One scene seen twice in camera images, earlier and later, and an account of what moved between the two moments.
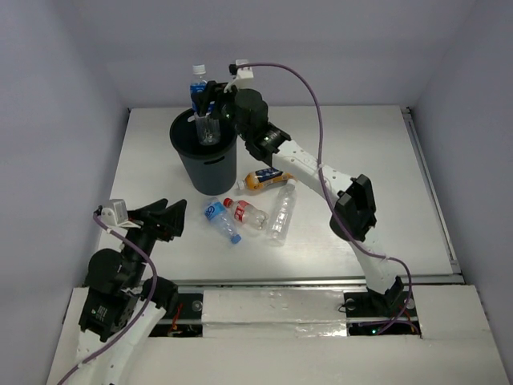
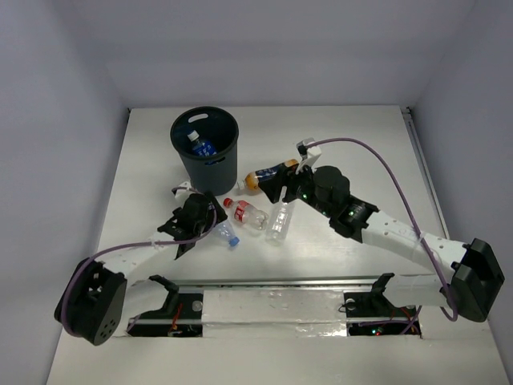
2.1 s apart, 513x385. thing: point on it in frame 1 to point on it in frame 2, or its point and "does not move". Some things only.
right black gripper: x=214 y=88 to x=272 y=185
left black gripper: x=155 y=226 to x=212 y=206
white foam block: x=273 y=313 does not move
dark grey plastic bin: x=205 y=169 does not move
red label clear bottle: x=247 y=213 does not move
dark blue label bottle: x=208 y=128 to x=206 y=148
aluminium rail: x=296 y=281 does not move
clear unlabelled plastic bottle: x=282 y=214 does not move
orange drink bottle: x=262 y=178 does not move
